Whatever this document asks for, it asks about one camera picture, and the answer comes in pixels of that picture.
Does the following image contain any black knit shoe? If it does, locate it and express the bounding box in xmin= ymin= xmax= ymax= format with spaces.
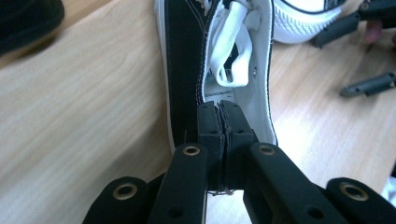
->
xmin=0 ymin=0 xmax=65 ymax=58

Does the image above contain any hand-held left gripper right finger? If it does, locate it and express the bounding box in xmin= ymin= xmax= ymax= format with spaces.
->
xmin=219 ymin=99 xmax=260 ymax=191

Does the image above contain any black and white canvas sneaker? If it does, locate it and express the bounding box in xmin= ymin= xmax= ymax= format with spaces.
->
xmin=272 ymin=0 xmax=348 ymax=45
xmin=154 ymin=0 xmax=278 ymax=155

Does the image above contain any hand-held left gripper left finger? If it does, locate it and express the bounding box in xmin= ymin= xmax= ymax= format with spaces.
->
xmin=197 ymin=101 xmax=226 ymax=191

